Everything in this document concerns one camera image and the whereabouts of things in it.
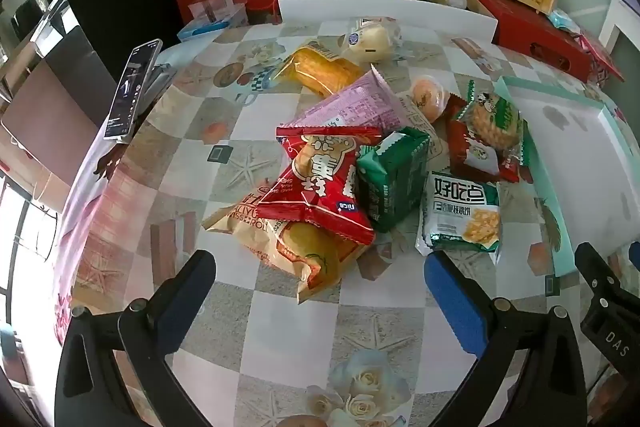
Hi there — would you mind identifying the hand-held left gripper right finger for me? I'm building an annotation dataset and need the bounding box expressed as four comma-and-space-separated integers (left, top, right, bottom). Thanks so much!
424, 251, 588, 427

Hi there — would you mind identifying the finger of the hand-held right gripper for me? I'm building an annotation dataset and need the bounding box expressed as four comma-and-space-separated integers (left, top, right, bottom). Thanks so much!
575, 243, 640, 308

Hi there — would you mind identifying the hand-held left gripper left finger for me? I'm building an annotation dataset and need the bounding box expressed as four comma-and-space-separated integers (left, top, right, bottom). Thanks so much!
55, 249, 217, 427

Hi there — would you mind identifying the white green cracker packet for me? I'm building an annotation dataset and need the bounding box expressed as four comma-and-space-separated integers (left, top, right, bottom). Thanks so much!
416, 171, 502, 265

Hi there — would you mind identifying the teal cardboard box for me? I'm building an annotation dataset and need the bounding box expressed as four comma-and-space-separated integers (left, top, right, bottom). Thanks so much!
499, 76, 628, 279

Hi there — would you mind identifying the tan bread roll bag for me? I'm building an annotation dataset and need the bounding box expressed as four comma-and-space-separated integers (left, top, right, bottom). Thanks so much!
201, 192, 373, 305

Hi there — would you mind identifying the dark green biscuit pack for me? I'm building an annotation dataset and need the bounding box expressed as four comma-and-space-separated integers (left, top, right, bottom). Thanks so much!
356, 127, 432, 234

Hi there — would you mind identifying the red milk snack packet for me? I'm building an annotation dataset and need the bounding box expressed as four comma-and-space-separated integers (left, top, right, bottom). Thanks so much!
444, 96, 527, 184

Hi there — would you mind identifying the white paper snack packet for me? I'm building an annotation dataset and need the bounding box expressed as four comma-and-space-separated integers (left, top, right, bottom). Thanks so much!
395, 94, 446, 160

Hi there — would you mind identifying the red cartoon snack bag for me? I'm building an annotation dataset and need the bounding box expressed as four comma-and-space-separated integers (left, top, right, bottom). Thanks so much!
256, 126, 383, 249

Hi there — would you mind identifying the green cow-print biscuit packet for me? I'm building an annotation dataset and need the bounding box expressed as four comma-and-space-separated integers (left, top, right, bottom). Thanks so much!
459, 91, 525, 160

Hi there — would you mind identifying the jelly cup with orange lid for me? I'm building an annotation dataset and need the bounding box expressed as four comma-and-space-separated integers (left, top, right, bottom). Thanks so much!
409, 76, 451, 124

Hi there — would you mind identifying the pink snack bag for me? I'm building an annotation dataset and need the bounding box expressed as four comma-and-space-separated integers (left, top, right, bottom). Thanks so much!
287, 67, 417, 142

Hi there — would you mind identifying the smartphone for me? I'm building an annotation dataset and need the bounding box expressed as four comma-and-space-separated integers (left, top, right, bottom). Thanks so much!
104, 39, 164, 142

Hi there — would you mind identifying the grey phone stand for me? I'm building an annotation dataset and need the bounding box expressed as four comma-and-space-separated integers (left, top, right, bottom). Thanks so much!
142, 63, 177, 104

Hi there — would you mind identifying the red patterned bag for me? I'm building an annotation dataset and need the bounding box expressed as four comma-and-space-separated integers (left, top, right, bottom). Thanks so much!
574, 31, 627, 84

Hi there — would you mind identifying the brown wooden cabinet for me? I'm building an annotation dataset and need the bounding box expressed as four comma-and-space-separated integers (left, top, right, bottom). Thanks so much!
0, 7, 108, 188

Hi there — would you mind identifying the red gift box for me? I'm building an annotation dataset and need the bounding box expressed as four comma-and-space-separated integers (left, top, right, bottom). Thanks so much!
464, 0, 607, 84

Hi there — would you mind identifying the white side table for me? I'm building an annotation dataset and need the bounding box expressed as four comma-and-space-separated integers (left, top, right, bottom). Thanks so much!
596, 0, 640, 75

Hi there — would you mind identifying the light blue face mask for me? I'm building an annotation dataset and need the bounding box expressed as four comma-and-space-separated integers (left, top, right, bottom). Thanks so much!
546, 8, 582, 34

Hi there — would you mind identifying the yellow chips bag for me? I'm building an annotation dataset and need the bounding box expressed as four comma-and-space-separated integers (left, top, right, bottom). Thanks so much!
274, 41, 367, 98

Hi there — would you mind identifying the blue and white box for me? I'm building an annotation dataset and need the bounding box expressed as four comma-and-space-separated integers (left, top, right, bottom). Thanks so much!
177, 13, 242, 41

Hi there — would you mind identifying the bread bun in clear bag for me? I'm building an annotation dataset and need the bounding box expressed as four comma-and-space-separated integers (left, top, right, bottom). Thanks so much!
339, 18, 403, 64

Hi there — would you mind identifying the black cabinet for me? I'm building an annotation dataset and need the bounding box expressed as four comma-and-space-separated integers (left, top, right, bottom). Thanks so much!
64, 0, 183, 120

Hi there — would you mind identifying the clear plastic box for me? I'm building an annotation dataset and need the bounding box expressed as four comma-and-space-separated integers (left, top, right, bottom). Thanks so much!
187, 0, 249, 26

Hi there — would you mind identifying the white board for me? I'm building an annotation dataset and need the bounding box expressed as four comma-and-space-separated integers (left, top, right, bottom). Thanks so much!
277, 0, 499, 42

